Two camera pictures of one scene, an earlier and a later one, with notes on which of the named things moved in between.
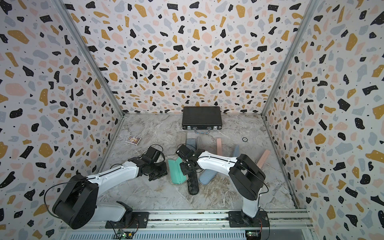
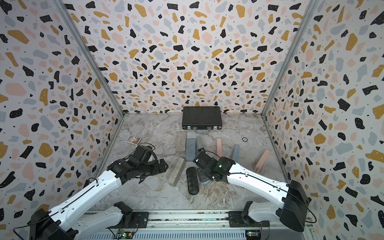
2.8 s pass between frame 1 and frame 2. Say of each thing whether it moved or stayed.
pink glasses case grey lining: stayed
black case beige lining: stayed
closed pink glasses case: stayed
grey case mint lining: stayed
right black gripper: moved
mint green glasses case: moved
